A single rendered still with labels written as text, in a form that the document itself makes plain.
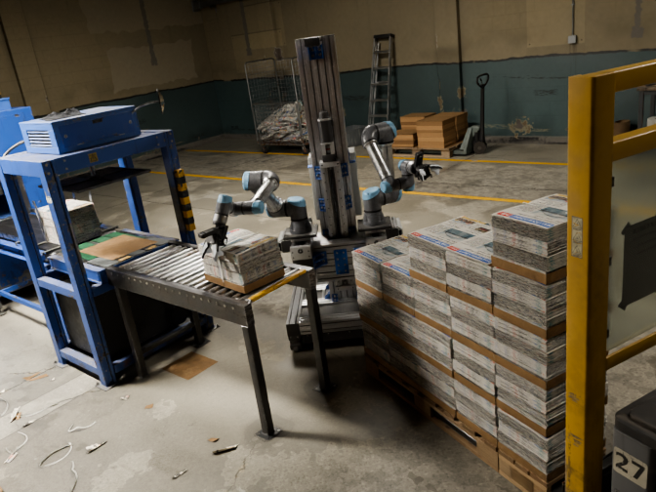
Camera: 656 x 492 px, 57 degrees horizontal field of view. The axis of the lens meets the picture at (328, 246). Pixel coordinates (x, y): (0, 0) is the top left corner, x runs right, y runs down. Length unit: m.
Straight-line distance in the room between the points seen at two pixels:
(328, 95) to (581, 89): 2.39
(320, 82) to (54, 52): 8.83
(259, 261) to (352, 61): 8.56
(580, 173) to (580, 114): 0.17
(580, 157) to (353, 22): 9.73
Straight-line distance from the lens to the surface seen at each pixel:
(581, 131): 1.86
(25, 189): 6.42
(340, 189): 4.00
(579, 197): 1.91
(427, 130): 9.55
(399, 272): 3.15
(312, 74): 3.97
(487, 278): 2.62
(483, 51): 10.15
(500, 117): 10.15
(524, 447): 2.88
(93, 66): 12.68
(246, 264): 3.19
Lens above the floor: 2.06
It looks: 20 degrees down
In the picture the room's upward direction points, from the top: 8 degrees counter-clockwise
